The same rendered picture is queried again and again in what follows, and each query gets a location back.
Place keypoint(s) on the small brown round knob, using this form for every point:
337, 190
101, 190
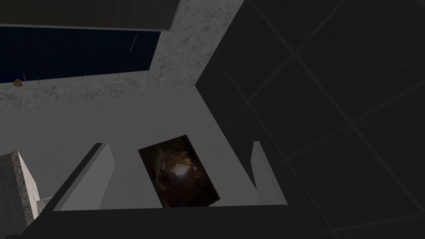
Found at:
18, 83

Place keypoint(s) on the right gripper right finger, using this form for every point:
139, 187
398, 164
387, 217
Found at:
265, 179

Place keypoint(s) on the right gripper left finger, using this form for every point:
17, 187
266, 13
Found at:
87, 182

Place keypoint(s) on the dark brown wall picture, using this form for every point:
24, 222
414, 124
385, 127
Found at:
179, 172

